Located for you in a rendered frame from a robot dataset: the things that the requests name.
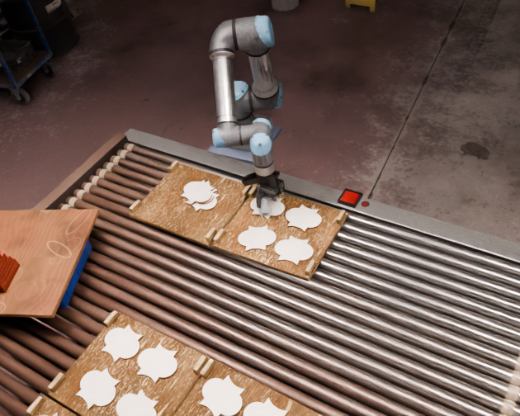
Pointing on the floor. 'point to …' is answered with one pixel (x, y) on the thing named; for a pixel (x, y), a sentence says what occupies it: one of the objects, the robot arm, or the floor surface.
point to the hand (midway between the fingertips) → (267, 206)
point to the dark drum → (63, 33)
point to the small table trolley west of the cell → (14, 82)
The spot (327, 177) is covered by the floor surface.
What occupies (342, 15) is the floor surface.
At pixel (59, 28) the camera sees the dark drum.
